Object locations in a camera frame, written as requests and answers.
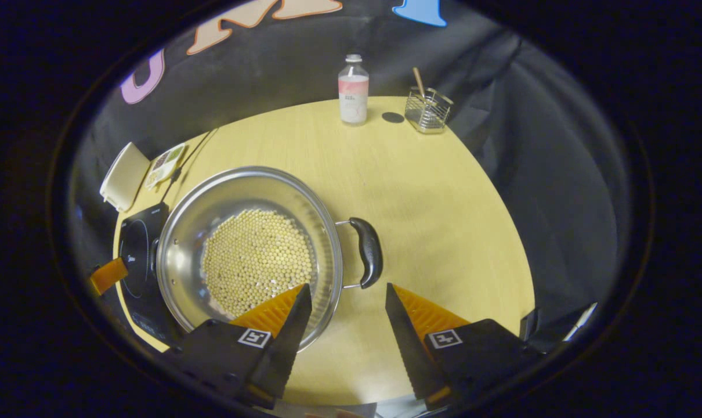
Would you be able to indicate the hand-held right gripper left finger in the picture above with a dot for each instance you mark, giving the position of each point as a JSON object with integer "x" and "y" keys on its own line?
{"x": 287, "y": 342}

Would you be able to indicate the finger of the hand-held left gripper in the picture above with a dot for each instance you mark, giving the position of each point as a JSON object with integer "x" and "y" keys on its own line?
{"x": 108, "y": 276}

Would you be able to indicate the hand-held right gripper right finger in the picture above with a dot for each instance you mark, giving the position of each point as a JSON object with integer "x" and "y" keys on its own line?
{"x": 406, "y": 342}

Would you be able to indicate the black induction cooktop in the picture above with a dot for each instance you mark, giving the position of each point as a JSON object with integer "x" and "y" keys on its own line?
{"x": 133, "y": 267}

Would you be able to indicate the pile of soybeans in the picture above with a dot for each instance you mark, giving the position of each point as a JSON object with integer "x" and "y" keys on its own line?
{"x": 252, "y": 261}

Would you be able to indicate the white box appliance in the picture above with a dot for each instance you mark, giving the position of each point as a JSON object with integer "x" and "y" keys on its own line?
{"x": 125, "y": 177}

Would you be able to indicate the white divided bean dish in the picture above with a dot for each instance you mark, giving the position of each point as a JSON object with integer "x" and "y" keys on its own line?
{"x": 165, "y": 165}

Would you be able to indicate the black flat object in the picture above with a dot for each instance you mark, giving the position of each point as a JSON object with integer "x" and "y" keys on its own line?
{"x": 551, "y": 331}

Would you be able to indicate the black round disc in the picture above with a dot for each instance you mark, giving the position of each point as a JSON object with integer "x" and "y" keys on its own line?
{"x": 393, "y": 117}

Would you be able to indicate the black backdrop cloth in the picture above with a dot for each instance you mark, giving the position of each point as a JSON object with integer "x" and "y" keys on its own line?
{"x": 531, "y": 145}

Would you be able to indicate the clear bottle with pink label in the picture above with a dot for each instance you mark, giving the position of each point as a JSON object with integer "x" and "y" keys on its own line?
{"x": 353, "y": 98}

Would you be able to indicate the wooden stick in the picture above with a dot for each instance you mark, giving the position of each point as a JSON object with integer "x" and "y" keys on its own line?
{"x": 418, "y": 78}

